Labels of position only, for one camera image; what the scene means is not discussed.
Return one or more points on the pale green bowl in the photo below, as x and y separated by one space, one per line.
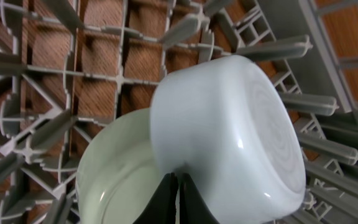
117 174

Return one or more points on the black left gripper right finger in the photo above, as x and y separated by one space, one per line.
193 209

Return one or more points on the grey plastic dishwasher rack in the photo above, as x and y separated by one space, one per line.
69 68

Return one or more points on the small light blue bowl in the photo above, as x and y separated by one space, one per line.
223 123

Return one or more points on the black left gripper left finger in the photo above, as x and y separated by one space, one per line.
161 208

